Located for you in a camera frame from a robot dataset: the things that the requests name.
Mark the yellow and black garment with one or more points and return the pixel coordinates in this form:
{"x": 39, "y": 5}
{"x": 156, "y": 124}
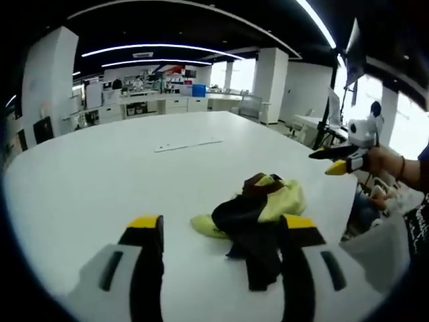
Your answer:
{"x": 254, "y": 214}

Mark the black panel on stand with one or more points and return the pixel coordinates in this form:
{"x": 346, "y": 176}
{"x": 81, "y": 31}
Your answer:
{"x": 356, "y": 57}

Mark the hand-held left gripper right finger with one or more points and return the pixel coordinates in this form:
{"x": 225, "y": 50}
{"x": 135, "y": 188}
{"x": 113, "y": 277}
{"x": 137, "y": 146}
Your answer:
{"x": 298, "y": 268}

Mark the grey mesh office chair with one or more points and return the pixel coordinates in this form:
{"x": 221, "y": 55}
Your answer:
{"x": 250, "y": 107}

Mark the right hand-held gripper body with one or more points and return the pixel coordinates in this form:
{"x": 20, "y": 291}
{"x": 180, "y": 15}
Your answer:
{"x": 363, "y": 132}

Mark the person's right hand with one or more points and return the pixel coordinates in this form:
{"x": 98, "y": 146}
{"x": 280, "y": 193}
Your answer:
{"x": 385, "y": 162}

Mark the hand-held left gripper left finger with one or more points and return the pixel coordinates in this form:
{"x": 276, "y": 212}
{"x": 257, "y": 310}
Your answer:
{"x": 139, "y": 265}

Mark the black tripod stand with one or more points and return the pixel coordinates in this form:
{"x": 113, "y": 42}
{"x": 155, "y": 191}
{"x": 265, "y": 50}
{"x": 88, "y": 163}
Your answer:
{"x": 326, "y": 110}

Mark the long white counter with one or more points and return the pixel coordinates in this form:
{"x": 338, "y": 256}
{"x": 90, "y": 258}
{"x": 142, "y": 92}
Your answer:
{"x": 151, "y": 104}

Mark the white desk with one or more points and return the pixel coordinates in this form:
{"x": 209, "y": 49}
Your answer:
{"x": 310, "y": 122}

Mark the grey cloth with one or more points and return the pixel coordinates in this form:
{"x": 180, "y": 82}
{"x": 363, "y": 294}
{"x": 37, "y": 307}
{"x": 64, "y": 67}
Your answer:
{"x": 375, "y": 245}

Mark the blue storage box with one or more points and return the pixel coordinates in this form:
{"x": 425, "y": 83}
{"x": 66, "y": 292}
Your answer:
{"x": 198, "y": 90}

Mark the black chair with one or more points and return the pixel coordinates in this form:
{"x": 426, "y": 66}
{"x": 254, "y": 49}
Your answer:
{"x": 43, "y": 131}

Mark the person's black printed shirt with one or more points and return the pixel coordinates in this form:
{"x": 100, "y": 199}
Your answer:
{"x": 419, "y": 231}

